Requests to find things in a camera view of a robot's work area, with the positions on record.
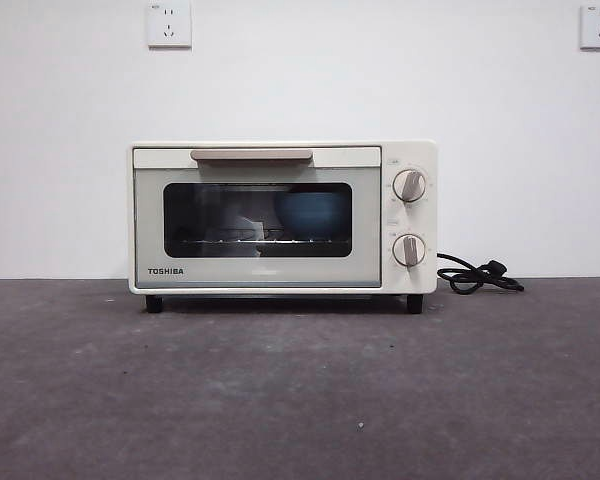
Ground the cream Toshiba toaster oven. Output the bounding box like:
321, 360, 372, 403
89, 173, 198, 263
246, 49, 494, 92
128, 140, 439, 315

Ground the round cream oven knob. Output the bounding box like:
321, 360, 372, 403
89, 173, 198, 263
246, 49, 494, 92
392, 233, 427, 268
392, 169, 428, 203

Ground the metal wire oven rack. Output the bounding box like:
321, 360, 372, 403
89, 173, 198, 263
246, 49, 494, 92
179, 237, 351, 248

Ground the oven door with beige handle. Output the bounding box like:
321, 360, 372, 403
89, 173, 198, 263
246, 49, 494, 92
132, 146, 383, 290

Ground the black oven power cable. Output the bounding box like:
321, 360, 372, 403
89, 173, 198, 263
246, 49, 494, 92
436, 252, 526, 294

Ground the blue ribbed bowl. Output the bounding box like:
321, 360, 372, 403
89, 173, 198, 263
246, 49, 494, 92
273, 191, 349, 237

